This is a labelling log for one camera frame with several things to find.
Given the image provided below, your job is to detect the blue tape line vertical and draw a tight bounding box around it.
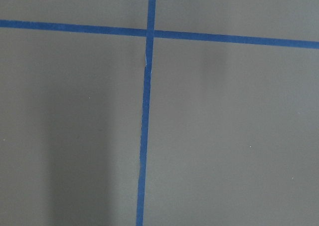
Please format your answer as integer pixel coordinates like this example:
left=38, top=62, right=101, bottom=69
left=136, top=0, right=156, bottom=226

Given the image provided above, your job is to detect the blue tape line horizontal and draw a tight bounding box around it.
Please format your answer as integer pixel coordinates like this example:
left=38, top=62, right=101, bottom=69
left=0, top=19, right=319, bottom=49

